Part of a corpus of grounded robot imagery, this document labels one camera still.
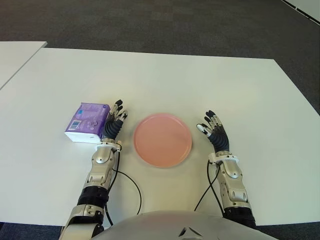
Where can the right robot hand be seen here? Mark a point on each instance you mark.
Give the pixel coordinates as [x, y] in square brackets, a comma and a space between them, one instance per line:
[220, 140]

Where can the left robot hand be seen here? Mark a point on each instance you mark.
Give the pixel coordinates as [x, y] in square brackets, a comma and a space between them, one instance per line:
[112, 127]

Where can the purple tissue paper pack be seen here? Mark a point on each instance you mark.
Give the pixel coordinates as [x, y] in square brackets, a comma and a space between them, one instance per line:
[85, 117]

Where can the pink round plate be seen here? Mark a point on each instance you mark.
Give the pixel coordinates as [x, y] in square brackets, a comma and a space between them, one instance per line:
[162, 140]

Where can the grey robot torso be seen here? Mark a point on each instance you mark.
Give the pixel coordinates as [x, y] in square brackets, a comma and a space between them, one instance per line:
[162, 225]

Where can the white table with grey edge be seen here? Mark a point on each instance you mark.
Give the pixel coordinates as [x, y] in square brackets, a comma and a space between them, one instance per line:
[15, 57]

